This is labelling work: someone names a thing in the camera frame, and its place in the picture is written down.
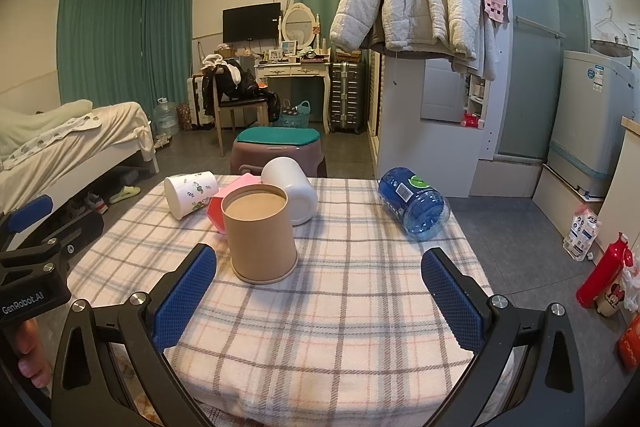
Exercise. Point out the teal plastic basket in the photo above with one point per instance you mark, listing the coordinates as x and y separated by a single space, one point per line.
295 119

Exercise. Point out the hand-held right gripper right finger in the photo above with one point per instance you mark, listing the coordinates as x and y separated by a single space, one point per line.
452 302

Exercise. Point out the white sneaker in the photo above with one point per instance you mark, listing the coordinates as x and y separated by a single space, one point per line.
97 203

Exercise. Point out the frosted glass door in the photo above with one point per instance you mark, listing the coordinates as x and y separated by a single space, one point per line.
535 57

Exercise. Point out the person's left hand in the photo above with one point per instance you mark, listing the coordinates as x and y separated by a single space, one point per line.
35 357

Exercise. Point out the oval white mirror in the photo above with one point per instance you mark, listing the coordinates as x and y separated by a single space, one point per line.
299 24

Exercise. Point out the narrow green curtain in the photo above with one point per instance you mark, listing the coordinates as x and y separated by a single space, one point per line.
167 37

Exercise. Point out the cartoon print plastic bag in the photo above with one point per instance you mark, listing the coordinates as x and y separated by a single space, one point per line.
620 297

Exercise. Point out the pink cup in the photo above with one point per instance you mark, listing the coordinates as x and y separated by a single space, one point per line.
216 213

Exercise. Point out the green seat cushion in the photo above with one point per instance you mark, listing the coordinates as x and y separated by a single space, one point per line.
277 136

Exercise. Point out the white suitcase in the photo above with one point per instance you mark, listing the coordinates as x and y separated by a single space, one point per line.
197 102

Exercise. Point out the large clear water jug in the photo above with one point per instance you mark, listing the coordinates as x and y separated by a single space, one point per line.
165 119

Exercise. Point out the silver suitcase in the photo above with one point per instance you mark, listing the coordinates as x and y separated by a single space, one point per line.
347 97

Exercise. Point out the red bottle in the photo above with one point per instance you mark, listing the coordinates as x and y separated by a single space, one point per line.
602 274

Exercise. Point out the white dressing table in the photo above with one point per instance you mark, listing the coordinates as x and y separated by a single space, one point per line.
295 72

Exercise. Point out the green slipper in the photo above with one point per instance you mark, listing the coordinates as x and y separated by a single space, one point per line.
125 194

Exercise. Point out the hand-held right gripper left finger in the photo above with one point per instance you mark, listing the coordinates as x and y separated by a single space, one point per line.
185 297

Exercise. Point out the orange packet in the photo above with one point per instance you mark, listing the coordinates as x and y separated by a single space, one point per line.
631 347

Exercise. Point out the wide green curtain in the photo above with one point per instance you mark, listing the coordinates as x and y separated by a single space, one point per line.
100 47

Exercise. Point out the plaid tablecloth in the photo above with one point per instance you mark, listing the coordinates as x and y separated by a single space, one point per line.
325 317

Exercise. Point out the patterned white blanket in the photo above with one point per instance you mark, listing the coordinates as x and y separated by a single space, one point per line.
50 138

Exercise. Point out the plain white cup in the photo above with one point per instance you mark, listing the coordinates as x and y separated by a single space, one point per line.
295 192

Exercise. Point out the stool with green cushion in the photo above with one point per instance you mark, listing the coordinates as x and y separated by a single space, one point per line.
250 157

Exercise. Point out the white washing machine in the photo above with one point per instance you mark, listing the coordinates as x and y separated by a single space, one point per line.
590 122

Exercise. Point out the blue plastic water bottle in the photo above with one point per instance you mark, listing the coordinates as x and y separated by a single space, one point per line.
410 207

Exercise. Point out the bed with white sheet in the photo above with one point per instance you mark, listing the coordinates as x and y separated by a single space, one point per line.
75 152

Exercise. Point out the brown paper cup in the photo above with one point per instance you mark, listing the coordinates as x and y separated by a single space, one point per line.
260 242

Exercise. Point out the white packet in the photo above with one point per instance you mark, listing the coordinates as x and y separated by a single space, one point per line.
582 232

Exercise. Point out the pile of clothes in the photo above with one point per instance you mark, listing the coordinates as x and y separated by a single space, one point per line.
235 77

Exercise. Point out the red packet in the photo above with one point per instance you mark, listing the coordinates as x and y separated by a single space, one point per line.
470 120

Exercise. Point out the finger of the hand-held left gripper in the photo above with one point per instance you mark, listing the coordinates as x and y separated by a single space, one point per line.
30 213
75 227

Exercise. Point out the black television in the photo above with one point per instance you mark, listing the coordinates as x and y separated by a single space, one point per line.
251 22

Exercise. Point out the white cup with green print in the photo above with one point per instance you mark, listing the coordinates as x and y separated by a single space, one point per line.
187 194

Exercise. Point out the wooden chair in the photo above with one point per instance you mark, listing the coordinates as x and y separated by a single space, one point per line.
242 107

